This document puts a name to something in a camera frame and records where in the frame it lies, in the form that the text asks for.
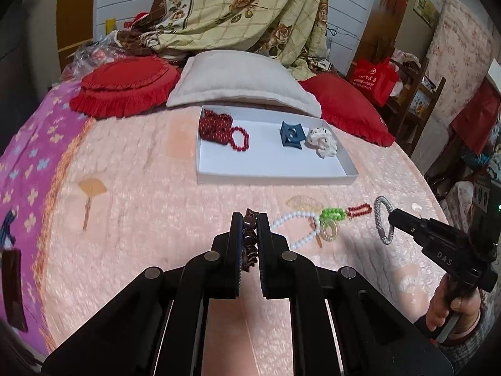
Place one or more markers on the floral checked bed sheet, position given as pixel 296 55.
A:
pixel 238 11

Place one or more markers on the white pillow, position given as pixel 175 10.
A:
pixel 238 80

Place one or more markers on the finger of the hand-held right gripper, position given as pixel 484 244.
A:
pixel 403 221

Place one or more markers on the white hair scrunchie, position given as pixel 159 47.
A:
pixel 323 141

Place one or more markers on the clear plastic bag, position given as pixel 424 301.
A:
pixel 88 56

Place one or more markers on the person's right forearm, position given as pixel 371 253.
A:
pixel 473 346

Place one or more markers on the person's right hand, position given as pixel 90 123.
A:
pixel 464 309

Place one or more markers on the white tray box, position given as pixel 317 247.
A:
pixel 270 156

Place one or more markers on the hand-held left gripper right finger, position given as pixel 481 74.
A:
pixel 263 248

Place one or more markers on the round red frilled cushion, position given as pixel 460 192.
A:
pixel 125 86

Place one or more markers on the purple flower blanket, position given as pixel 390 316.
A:
pixel 31 156

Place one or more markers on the pink plush blanket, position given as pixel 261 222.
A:
pixel 148 203

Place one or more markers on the red shopping bag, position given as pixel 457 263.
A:
pixel 372 80

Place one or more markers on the pink floral mattress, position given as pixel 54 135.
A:
pixel 462 55

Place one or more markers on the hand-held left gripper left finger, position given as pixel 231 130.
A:
pixel 236 248

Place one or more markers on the wall poster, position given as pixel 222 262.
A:
pixel 426 8

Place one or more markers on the square red frilled cushion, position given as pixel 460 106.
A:
pixel 344 102

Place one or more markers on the wooden shelf rack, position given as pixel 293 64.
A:
pixel 420 102

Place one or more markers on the red cloth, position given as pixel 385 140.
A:
pixel 477 113

